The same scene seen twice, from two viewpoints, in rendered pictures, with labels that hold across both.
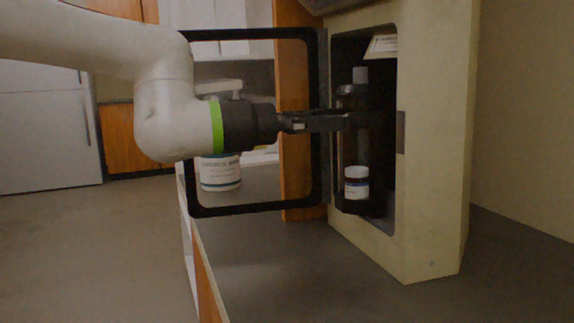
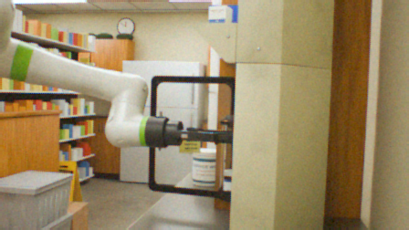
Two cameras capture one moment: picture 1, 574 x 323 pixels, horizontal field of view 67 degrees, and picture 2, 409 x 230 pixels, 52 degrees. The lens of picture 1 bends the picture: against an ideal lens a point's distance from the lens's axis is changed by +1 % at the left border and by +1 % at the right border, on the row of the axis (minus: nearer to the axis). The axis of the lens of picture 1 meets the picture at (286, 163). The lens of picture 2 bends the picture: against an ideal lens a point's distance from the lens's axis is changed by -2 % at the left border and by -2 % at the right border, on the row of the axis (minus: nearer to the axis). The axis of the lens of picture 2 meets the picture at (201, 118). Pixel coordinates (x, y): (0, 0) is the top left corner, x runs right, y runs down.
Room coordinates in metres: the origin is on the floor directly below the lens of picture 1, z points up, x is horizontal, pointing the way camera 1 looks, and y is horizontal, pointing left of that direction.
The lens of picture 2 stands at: (-0.31, -0.60, 1.33)
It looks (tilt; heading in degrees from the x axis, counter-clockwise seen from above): 3 degrees down; 27
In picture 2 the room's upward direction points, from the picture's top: 2 degrees clockwise
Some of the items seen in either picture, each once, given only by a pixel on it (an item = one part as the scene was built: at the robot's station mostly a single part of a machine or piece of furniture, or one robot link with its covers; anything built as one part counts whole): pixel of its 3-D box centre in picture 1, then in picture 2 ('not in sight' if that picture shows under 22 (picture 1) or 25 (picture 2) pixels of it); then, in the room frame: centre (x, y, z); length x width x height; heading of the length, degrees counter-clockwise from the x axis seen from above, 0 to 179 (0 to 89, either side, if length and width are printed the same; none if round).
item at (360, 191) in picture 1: (360, 148); (236, 157); (0.81, -0.14, 1.15); 0.11 x 0.11 x 0.21
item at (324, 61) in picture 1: (324, 120); not in sight; (0.96, -0.09, 1.19); 0.03 x 0.02 x 0.39; 18
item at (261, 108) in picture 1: (278, 123); (183, 133); (0.77, 0.01, 1.21); 0.09 x 0.08 x 0.07; 105
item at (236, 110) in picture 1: (237, 123); (159, 130); (0.75, 0.08, 1.22); 0.09 x 0.06 x 0.12; 15
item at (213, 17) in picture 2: not in sight; (220, 18); (0.75, -0.10, 1.54); 0.05 x 0.05 x 0.06; 3
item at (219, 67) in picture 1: (251, 125); (192, 136); (0.93, 0.07, 1.19); 0.30 x 0.01 x 0.40; 100
